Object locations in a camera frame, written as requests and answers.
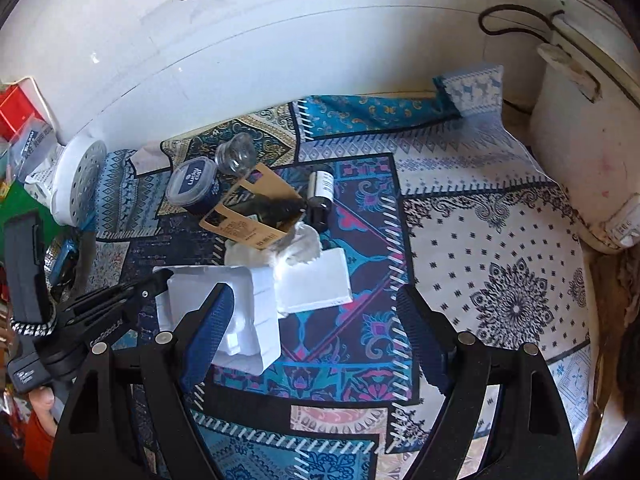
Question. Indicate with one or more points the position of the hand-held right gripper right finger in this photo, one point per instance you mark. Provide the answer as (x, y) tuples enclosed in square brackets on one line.
[(420, 340)]

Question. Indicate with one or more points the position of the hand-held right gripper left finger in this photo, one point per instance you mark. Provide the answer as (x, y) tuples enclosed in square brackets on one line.
[(210, 330)]

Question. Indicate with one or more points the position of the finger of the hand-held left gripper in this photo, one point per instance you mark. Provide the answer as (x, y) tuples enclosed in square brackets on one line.
[(142, 291), (112, 327)]

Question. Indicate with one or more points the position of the large white styrofoam tray piece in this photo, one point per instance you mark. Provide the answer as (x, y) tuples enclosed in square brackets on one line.
[(250, 310)]

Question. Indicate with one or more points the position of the white styrofoam block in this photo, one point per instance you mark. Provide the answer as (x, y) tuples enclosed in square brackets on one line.
[(312, 280)]

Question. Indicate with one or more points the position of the clear glass jar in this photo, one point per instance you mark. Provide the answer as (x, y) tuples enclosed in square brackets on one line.
[(235, 156)]

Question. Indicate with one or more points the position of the person's left hand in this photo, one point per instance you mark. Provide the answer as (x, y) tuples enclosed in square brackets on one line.
[(42, 402)]

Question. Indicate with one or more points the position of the green board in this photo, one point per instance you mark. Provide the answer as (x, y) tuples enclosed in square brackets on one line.
[(20, 205)]

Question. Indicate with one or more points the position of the white perforated round appliance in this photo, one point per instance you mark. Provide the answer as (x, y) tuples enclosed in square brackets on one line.
[(75, 185)]

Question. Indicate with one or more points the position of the brown cardboard bottle carrier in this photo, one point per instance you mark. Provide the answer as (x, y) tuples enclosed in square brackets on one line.
[(245, 225)]

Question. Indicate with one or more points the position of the patterned blue white tablecloth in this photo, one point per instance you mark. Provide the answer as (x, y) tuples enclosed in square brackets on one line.
[(500, 260)]

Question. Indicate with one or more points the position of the dark blue lidded cup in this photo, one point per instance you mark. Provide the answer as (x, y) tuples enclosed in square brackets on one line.
[(192, 185)]

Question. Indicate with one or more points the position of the crumpled white tissue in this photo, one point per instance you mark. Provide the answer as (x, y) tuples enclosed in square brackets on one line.
[(300, 247)]

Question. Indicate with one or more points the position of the printed clear plastic bag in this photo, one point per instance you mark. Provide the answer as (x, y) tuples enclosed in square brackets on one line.
[(32, 142)]

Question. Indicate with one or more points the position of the small black bottle white label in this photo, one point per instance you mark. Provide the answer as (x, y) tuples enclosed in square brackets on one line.
[(320, 210)]

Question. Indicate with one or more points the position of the red box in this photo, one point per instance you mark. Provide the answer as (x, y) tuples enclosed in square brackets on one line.
[(15, 107)]

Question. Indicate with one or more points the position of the white rice cooker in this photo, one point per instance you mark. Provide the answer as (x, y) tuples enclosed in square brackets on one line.
[(575, 135)]

